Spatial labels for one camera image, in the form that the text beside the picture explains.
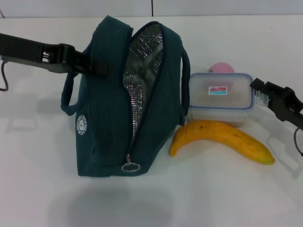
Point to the clear blue-rimmed food container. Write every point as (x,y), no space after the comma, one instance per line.
(220,104)

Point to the pink peach toy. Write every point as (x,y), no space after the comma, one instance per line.
(222,68)

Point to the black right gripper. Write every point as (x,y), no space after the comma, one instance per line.
(288,104)

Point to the dark teal insulated lunch bag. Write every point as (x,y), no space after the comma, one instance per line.
(104,106)

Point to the yellow banana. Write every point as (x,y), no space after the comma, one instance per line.
(213,133)

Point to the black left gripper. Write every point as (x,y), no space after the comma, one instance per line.
(28,48)

